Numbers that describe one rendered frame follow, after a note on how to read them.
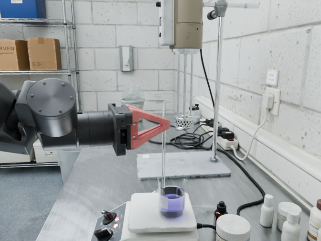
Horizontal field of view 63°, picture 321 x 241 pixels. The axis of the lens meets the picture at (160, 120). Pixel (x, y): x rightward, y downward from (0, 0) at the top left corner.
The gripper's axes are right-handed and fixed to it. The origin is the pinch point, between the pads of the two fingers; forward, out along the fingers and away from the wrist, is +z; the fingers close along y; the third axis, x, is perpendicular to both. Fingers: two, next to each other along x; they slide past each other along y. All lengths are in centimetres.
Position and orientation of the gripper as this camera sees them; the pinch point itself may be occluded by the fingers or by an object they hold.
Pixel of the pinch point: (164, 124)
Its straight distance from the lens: 45.6
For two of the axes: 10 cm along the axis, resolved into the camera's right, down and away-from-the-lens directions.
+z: 9.5, -0.6, 3.0
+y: -3.0, -2.3, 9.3
